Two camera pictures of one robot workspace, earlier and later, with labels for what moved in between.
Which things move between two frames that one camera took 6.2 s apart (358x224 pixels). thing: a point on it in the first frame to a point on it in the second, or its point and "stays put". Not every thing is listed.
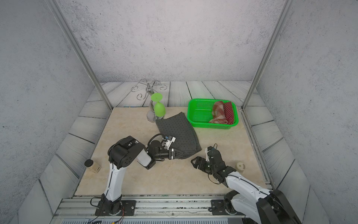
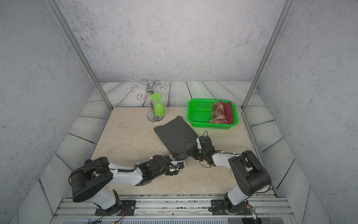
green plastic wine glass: x=159 y=109 stays put
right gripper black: x=201 y=166 to x=193 y=155
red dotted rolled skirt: x=229 y=113 stays put
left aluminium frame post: x=79 y=52 stays put
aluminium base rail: x=149 y=209 stays put
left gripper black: x=171 y=154 to x=170 y=173
